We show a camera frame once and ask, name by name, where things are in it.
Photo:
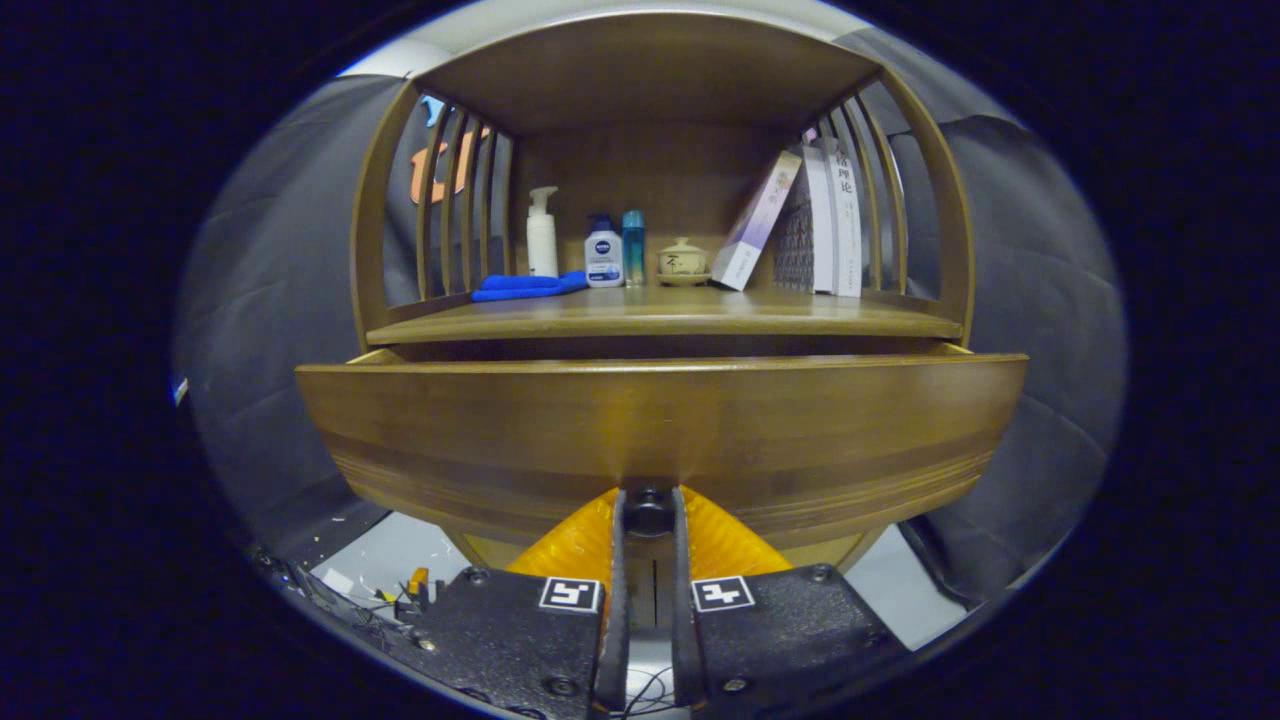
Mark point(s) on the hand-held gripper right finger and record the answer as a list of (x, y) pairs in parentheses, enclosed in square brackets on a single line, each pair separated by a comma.
[(682, 600)]

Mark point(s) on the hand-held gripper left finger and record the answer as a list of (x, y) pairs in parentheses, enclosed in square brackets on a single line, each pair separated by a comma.
[(612, 600)]

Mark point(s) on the wooden drawer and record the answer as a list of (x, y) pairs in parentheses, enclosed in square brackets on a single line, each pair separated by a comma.
[(650, 420)]

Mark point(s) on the wooden countertop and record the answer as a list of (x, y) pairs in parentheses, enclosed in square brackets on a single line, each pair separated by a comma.
[(680, 315)]

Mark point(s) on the wooden cabinet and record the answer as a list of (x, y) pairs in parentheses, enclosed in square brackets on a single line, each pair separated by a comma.
[(650, 80)]

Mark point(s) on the blue folded cloth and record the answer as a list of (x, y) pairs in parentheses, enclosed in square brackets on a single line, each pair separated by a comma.
[(525, 287)]

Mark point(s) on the cream lidded ceramic teacup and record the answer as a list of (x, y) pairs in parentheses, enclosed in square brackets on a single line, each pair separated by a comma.
[(683, 263)]

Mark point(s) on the white lotion bottle blue cap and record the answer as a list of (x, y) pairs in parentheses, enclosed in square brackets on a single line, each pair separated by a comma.
[(603, 260)]

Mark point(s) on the small teal bottle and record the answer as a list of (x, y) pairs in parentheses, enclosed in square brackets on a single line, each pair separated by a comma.
[(634, 250)]

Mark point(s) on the white pump bottle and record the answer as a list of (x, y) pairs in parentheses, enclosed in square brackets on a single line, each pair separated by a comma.
[(542, 245)]

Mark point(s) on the purple and white box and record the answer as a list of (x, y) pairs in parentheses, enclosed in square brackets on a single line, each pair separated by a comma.
[(755, 225)]

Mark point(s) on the plain white book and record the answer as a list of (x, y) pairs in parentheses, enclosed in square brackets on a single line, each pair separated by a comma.
[(820, 230)]

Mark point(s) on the white book black lettering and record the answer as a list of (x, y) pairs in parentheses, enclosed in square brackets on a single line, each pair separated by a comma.
[(847, 230)]

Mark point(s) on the wall poster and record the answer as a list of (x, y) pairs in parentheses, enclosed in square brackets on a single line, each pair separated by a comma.
[(180, 391)]

